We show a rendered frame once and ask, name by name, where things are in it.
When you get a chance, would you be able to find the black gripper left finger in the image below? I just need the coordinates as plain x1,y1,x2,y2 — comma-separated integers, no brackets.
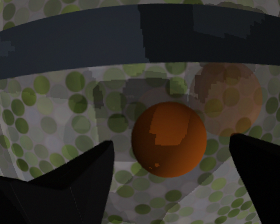
0,140,115,224

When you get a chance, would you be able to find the translucent orange ball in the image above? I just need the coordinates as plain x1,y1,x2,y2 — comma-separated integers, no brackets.
188,61,262,137

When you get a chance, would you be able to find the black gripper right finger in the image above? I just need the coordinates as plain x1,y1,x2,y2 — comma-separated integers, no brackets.
229,133,280,224

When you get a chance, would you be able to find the orange-brown ball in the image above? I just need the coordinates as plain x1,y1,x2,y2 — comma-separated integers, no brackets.
132,101,207,179

